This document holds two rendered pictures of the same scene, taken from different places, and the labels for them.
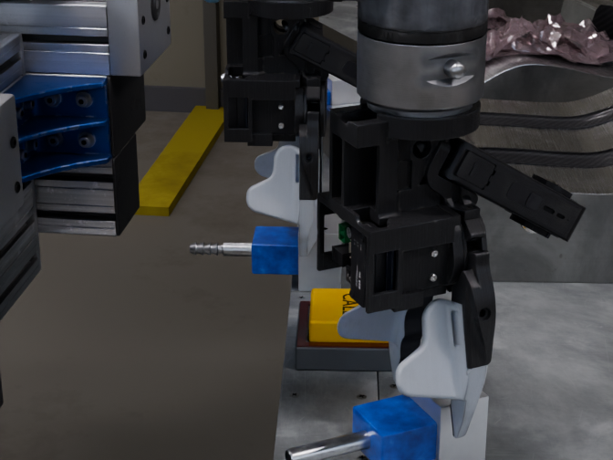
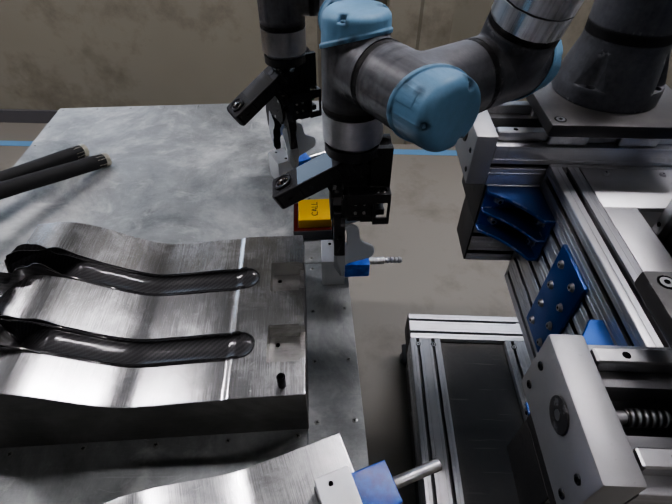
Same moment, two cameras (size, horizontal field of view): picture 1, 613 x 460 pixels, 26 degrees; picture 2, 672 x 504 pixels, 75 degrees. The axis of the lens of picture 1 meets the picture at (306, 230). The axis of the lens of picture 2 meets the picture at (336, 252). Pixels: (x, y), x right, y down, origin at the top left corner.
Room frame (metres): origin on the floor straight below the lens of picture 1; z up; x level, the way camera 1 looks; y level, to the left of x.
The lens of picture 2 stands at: (1.54, -0.05, 1.34)
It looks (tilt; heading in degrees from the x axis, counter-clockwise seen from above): 45 degrees down; 174
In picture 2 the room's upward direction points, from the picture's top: straight up
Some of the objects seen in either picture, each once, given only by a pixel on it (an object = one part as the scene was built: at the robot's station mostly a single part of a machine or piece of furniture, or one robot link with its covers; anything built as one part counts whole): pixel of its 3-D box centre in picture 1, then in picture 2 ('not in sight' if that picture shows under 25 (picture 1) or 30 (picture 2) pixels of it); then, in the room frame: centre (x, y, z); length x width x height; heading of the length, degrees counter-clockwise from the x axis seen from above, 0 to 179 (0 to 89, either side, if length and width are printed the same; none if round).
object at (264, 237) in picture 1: (265, 249); (361, 261); (1.05, 0.04, 0.83); 0.13 x 0.05 x 0.05; 87
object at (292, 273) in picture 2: not in sight; (288, 284); (1.13, -0.08, 0.87); 0.05 x 0.05 x 0.04; 88
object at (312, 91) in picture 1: (279, 67); (356, 178); (1.05, 0.02, 0.99); 0.09 x 0.08 x 0.12; 87
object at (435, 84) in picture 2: not in sight; (427, 92); (1.13, 0.08, 1.15); 0.11 x 0.11 x 0.08; 28
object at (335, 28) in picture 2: not in sight; (356, 61); (1.05, 0.02, 1.15); 0.09 x 0.08 x 0.11; 28
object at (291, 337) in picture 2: not in sight; (287, 350); (1.24, -0.09, 0.87); 0.05 x 0.05 x 0.04; 88
